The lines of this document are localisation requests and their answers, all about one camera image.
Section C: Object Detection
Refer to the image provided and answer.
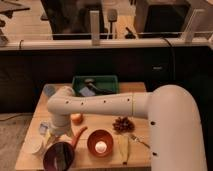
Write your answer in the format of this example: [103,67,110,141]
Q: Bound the blue white cloth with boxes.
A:
[39,122,50,135]

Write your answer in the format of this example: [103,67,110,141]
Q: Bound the white egg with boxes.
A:
[95,141,107,153]

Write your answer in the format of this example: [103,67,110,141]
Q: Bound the metal fork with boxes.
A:
[129,134,150,148]

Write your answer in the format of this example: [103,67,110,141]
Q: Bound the bunch of dark grapes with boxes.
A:
[113,117,135,133]

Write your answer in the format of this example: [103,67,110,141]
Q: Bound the green tray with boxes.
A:
[72,75,119,97]

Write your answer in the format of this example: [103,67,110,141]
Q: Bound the yellow banana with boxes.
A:
[118,135,129,165]

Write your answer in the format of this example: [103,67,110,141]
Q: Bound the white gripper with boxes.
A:
[50,117,72,137]

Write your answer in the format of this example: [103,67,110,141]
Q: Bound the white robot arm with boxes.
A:
[47,85,208,171]

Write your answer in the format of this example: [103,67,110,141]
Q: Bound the light blue cup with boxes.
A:
[43,84,56,98]

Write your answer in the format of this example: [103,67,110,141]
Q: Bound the orange carrot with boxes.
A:
[70,126,88,149]

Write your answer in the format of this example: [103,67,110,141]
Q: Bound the dark brush in tray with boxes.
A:
[83,78,115,96]

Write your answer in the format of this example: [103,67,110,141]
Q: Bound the red bowl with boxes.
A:
[87,130,114,157]

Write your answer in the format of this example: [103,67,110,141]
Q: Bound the white cup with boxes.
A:
[23,137,44,156]

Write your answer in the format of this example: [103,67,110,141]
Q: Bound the purple bowl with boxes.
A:
[43,142,75,171]

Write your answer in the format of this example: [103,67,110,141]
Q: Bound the orange fruit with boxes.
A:
[71,113,83,125]

